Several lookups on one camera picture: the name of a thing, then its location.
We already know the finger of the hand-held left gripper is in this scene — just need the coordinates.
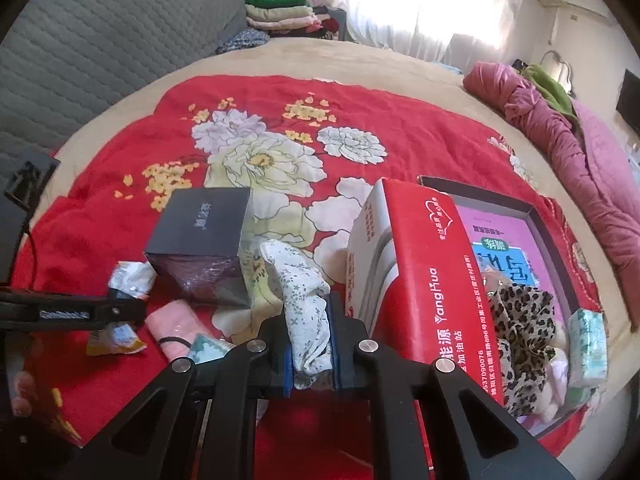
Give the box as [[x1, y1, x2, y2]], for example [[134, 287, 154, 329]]
[[0, 298, 149, 333]]

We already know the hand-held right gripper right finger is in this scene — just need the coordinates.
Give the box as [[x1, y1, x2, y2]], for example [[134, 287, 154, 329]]
[[324, 294, 576, 480]]

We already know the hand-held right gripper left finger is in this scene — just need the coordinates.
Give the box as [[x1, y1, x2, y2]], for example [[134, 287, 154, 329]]
[[80, 316, 297, 480]]

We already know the white floral cloth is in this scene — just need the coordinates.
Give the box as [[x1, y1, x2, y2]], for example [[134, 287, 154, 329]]
[[259, 238, 334, 392]]

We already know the leopard print cloth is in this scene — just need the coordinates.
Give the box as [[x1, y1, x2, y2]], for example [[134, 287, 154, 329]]
[[491, 284, 557, 417]]

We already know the dark shallow tray box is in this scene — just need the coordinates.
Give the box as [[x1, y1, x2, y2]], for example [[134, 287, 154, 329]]
[[416, 175, 610, 438]]

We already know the green white tissue packet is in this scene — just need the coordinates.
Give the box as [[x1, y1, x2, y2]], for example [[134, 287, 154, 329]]
[[186, 333, 238, 364], [566, 308, 609, 404]]

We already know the person's left hand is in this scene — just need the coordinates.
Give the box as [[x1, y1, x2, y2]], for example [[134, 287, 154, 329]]
[[7, 365, 41, 418]]

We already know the orange snack wrapper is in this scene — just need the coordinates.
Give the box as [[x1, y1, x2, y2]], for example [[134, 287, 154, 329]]
[[86, 324, 149, 357]]

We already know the white crumpled wrapper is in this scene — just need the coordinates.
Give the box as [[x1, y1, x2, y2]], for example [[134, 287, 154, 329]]
[[107, 261, 157, 302]]

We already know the pink towel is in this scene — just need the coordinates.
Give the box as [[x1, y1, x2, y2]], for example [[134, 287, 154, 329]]
[[144, 299, 207, 362]]

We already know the red cardboard carton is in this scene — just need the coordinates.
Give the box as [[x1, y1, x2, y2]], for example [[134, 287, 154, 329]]
[[344, 177, 507, 405]]

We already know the black cardboard box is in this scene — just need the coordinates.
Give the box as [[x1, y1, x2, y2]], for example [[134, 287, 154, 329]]
[[142, 186, 254, 311]]

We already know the grey quilted cover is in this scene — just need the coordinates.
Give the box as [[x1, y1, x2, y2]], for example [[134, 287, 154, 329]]
[[0, 0, 252, 163]]

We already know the pink blue book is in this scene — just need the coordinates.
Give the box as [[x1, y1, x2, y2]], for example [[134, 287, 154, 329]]
[[456, 203, 572, 322]]

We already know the red floral blanket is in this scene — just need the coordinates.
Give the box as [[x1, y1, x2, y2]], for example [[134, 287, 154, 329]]
[[9, 75, 603, 480]]

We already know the blue patterned cloth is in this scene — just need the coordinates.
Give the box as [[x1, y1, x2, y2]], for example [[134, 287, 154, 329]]
[[216, 27, 272, 54]]

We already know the beige bed sheet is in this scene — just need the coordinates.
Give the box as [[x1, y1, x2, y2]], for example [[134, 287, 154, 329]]
[[30, 35, 640, 411]]

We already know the dark pink quilt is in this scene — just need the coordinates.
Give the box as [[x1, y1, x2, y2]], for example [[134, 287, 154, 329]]
[[462, 60, 640, 307]]

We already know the stack of folded clothes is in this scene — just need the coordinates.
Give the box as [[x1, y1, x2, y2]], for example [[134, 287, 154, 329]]
[[244, 0, 352, 42]]

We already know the light pink quilted blanket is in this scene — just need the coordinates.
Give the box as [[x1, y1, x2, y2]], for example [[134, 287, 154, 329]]
[[570, 99, 640, 243]]

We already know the green cloth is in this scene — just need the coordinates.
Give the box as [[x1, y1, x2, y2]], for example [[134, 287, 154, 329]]
[[521, 62, 579, 122]]

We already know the white curtain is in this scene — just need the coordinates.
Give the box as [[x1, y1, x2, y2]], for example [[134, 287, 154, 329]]
[[326, 0, 532, 67]]

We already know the metal rack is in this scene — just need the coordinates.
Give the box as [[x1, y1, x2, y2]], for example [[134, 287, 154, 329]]
[[539, 50, 577, 94]]

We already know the black monitor screen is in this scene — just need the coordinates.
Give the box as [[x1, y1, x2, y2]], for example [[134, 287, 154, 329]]
[[615, 69, 640, 137]]

